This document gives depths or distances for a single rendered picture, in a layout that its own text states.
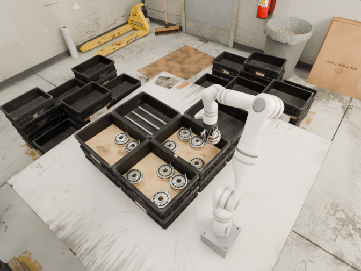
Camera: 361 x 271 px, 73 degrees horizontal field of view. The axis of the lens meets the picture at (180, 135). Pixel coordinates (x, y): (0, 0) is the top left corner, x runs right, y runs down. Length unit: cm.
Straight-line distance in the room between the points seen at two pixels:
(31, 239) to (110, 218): 113
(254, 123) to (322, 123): 237
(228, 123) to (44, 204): 129
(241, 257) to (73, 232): 92
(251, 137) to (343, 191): 187
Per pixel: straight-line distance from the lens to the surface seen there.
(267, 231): 149
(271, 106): 93
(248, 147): 96
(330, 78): 382
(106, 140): 171
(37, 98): 296
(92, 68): 318
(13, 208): 278
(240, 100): 105
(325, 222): 249
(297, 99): 267
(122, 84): 299
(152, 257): 140
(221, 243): 132
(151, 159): 153
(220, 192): 106
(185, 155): 153
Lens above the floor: 203
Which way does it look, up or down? 47 degrees down
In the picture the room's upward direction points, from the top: 3 degrees counter-clockwise
